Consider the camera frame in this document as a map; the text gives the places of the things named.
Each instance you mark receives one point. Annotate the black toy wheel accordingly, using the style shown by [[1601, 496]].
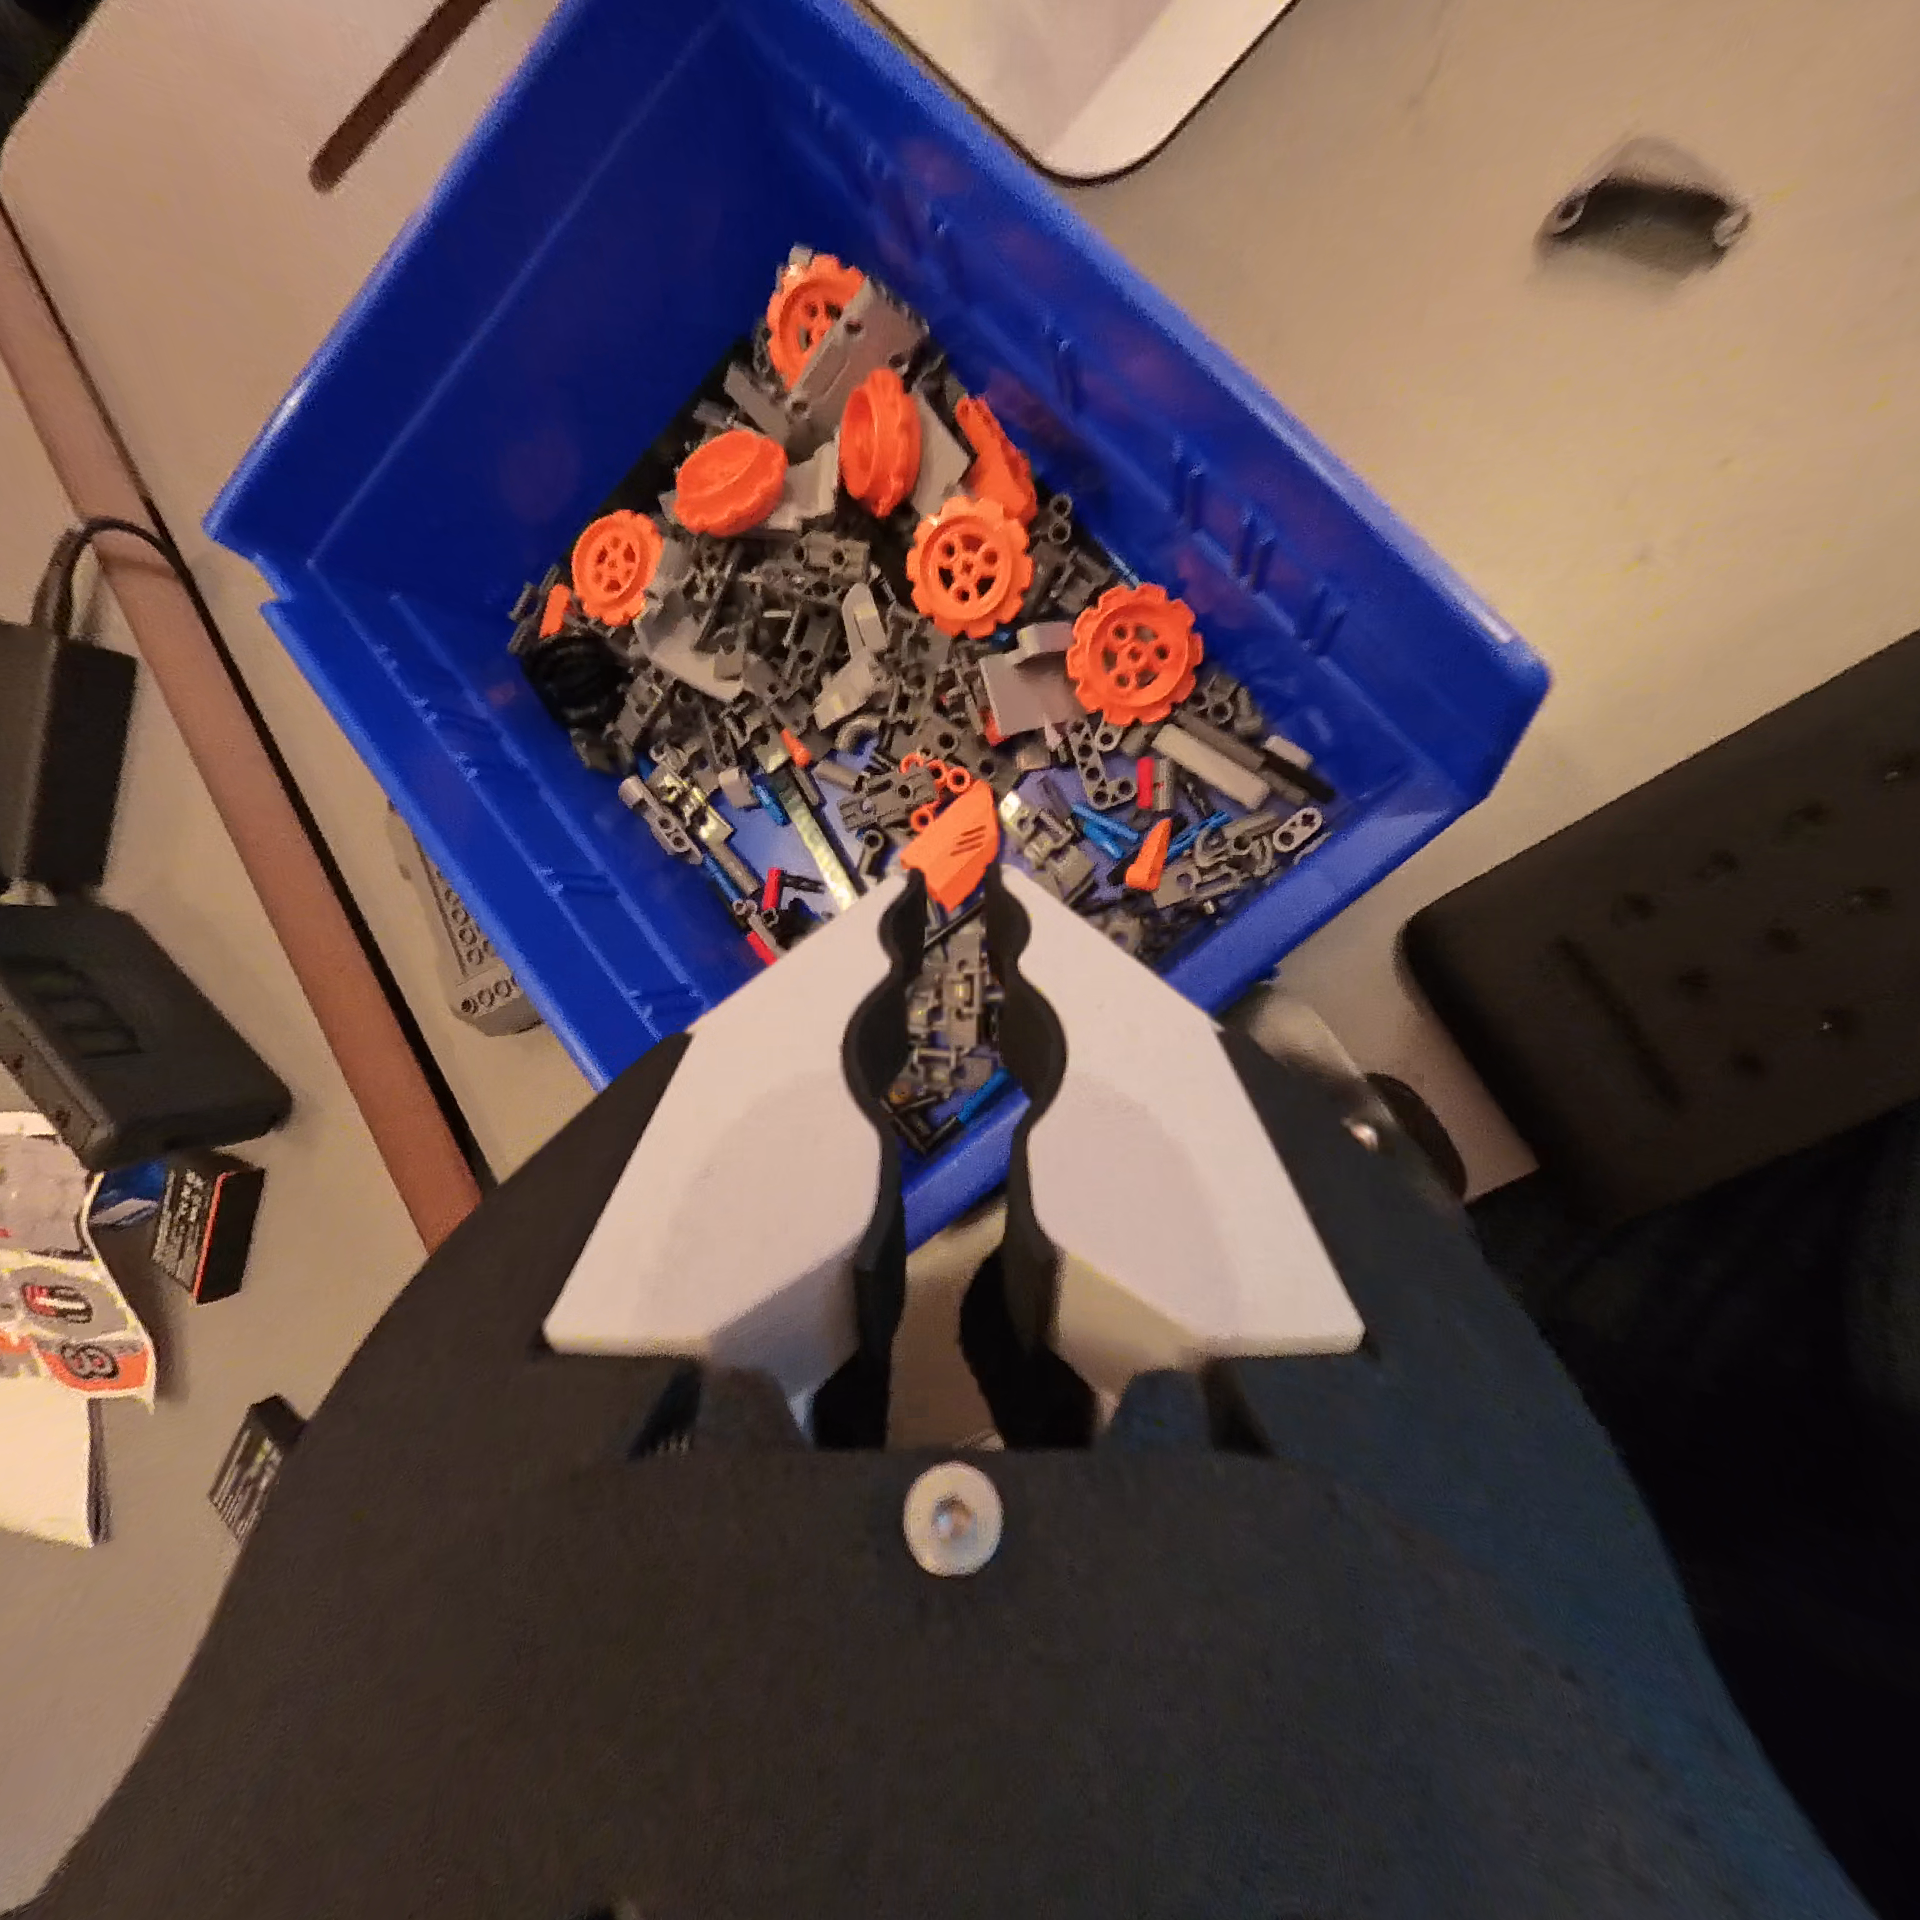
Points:
[[579, 676]]

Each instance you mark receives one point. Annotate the orange sprocket wheel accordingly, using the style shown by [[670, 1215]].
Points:
[[1113, 689], [939, 591], [796, 315], [730, 485], [594, 564]]

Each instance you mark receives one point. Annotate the large orange wheel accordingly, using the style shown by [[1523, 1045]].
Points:
[[876, 442]]

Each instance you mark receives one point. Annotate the small orange slotted panel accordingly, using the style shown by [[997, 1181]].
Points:
[[951, 856]]

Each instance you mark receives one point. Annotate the black power adapter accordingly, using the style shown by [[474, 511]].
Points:
[[60, 748]]

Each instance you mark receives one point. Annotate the dark grey long beam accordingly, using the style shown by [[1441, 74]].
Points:
[[481, 962]]

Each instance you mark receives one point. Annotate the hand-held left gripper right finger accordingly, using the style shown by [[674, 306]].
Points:
[[1186, 1199]]

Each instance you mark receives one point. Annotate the pile of grey toy parts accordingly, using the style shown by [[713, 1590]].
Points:
[[781, 659]]

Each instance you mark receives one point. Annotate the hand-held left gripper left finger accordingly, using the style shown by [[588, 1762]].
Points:
[[721, 1199]]

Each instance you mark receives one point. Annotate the white paper sheet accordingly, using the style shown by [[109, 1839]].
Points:
[[45, 1471]]

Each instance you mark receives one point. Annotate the printed sticker sheet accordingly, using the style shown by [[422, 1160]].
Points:
[[77, 1320]]

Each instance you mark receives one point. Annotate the black perforated mat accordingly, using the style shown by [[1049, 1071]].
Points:
[[1652, 933]]

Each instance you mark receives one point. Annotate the small grey curved panel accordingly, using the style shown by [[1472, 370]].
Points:
[[1652, 225]]

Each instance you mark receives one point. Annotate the small black box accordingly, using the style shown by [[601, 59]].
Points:
[[209, 1228], [256, 1476]]

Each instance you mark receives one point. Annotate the orange toy panel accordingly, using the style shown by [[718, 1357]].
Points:
[[997, 466]]

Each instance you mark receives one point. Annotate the blue tagged parts bin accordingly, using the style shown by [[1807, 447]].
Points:
[[524, 378]]

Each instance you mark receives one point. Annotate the black flat case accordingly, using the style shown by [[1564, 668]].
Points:
[[136, 1048]]

